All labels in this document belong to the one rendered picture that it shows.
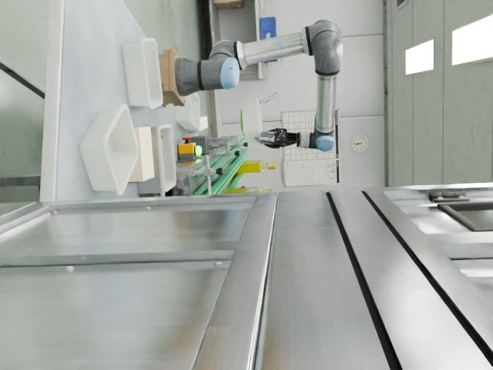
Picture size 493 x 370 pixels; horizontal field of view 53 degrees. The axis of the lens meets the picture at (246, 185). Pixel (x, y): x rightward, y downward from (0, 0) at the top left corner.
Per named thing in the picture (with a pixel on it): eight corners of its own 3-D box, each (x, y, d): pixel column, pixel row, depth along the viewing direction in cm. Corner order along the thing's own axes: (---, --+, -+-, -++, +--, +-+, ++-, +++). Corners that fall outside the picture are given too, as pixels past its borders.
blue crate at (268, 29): (259, 17, 681) (274, 15, 678) (261, 20, 720) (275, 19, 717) (261, 61, 693) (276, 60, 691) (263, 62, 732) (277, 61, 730)
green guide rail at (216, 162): (191, 177, 185) (212, 176, 185) (191, 175, 185) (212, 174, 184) (239, 139, 357) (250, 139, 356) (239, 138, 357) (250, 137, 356)
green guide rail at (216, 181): (193, 197, 187) (213, 195, 186) (193, 194, 186) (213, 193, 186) (240, 149, 358) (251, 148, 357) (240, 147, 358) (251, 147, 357)
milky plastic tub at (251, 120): (238, 97, 223) (257, 95, 223) (243, 113, 245) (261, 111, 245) (240, 133, 220) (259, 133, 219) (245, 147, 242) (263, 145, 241)
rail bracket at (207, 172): (191, 202, 182) (224, 200, 181) (187, 157, 180) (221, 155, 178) (192, 200, 185) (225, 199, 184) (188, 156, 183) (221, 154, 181)
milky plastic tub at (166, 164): (139, 194, 164) (165, 193, 163) (133, 127, 160) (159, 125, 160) (154, 185, 181) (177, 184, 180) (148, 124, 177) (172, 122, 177)
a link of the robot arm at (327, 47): (345, 42, 176) (338, 153, 207) (343, 30, 184) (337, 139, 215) (313, 43, 177) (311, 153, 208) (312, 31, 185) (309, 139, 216)
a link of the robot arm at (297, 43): (202, 56, 195) (340, 27, 184) (207, 41, 206) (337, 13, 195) (211, 83, 202) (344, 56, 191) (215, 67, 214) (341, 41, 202)
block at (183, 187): (172, 197, 183) (190, 197, 182) (169, 172, 181) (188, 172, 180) (174, 196, 186) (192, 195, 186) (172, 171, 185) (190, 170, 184)
